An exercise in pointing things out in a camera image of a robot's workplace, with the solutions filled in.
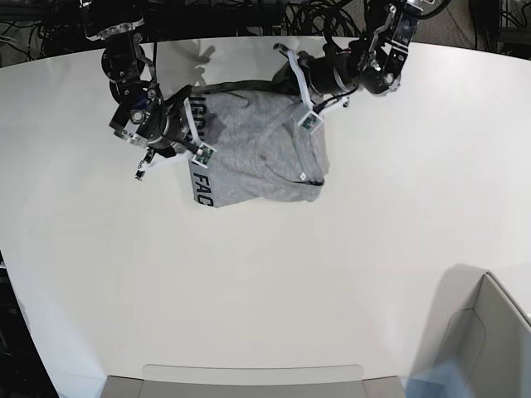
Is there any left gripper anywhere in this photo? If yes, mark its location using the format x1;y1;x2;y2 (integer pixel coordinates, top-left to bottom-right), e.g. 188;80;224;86
271;43;361;113

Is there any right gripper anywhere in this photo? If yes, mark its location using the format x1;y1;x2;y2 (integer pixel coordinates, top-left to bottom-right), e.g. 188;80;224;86
110;85;212;181

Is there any blue translucent object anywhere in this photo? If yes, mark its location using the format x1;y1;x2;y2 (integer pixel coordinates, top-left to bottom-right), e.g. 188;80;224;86
402;357;474;398

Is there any grey T-shirt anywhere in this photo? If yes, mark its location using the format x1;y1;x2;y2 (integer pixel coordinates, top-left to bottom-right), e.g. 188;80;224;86
189;80;329;208

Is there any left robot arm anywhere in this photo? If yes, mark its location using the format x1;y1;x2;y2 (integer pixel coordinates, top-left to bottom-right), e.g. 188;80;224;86
272;1;449;114

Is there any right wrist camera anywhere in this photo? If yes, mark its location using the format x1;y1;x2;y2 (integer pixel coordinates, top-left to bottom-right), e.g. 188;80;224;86
192;143;217;169

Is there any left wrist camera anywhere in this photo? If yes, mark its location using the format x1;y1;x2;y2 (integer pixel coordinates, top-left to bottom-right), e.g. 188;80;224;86
297;110;324;133

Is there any grey bin right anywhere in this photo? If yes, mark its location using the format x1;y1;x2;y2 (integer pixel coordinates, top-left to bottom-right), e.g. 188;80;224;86
434;273;530;397

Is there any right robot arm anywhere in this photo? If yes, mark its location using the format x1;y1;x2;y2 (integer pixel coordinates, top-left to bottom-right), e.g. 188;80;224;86
80;1;216;181

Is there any black cable bundle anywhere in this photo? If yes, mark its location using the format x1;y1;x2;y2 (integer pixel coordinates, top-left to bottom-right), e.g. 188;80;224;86
285;0;366;39

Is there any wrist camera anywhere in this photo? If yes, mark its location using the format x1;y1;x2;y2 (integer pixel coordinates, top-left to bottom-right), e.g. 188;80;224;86
297;110;324;133
192;143;217;169

